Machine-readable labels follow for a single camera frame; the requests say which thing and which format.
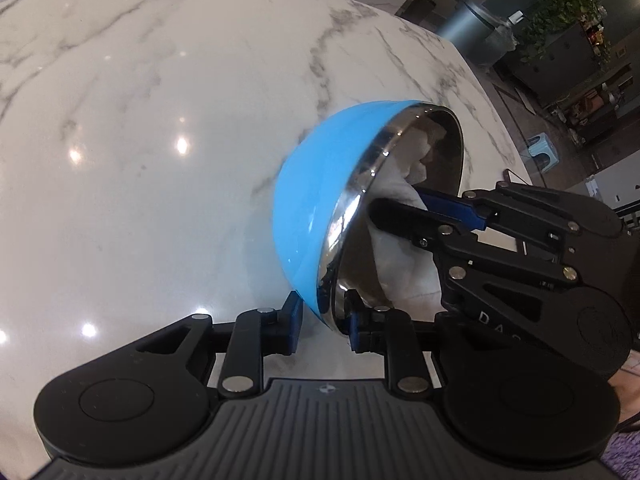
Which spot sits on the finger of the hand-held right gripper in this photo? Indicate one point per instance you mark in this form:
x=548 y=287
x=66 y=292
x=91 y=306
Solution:
x=450 y=207
x=400 y=217

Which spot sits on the trailing green vine plant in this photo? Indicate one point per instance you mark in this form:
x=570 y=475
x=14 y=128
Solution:
x=565 y=5

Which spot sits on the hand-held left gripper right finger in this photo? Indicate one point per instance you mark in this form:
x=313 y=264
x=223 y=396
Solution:
x=354 y=327

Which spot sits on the purple rug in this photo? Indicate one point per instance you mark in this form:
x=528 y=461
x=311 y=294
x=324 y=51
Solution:
x=622 y=455

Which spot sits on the small blue plastic stool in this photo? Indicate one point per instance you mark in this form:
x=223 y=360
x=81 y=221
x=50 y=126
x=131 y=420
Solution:
x=537 y=149

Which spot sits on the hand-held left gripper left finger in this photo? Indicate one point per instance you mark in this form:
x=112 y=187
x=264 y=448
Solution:
x=292 y=325

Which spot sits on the blue steel bowl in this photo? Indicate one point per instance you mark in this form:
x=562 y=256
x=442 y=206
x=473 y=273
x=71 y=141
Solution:
x=320 y=185

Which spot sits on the dark wooden cabinet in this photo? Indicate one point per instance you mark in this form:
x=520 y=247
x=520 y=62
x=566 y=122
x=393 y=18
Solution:
x=560 y=65

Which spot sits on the grey round trash bin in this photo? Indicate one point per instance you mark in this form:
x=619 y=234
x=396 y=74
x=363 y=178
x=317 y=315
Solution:
x=472 y=30

